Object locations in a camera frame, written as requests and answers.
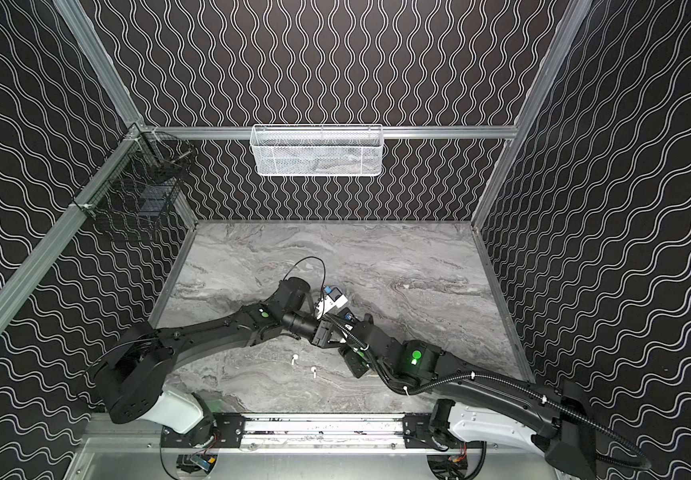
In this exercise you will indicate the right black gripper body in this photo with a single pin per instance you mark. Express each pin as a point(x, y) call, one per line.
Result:
point(356, 358)

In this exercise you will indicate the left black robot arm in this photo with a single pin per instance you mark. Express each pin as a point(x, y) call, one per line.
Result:
point(130, 377)

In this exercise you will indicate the black wire mesh basket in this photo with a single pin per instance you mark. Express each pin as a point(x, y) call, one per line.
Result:
point(141, 200)

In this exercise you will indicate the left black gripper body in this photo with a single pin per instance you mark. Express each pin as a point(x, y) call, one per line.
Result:
point(321, 330)

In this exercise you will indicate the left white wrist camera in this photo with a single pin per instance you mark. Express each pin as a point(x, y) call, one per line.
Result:
point(332, 299)

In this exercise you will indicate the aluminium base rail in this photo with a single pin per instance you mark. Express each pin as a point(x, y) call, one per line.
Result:
point(267, 433)

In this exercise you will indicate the white wire mesh basket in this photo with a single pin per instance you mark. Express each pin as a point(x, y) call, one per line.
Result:
point(317, 150)

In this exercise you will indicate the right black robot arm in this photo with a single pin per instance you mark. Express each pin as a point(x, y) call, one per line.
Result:
point(560, 426)

